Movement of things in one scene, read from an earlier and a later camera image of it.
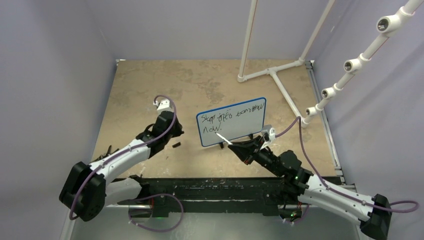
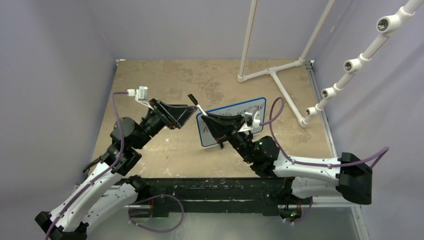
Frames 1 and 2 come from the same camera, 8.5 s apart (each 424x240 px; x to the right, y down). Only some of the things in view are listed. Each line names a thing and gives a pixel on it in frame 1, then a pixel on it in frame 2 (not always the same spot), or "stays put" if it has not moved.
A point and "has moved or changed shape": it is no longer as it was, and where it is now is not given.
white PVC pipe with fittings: (389, 26) stays put
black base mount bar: (165, 195) stays put
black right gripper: (245, 149) to (223, 127)
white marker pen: (224, 138) has moved or changed shape
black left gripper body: (176, 131) to (159, 115)
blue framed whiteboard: (232, 122) stays put
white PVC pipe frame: (246, 42) stays put
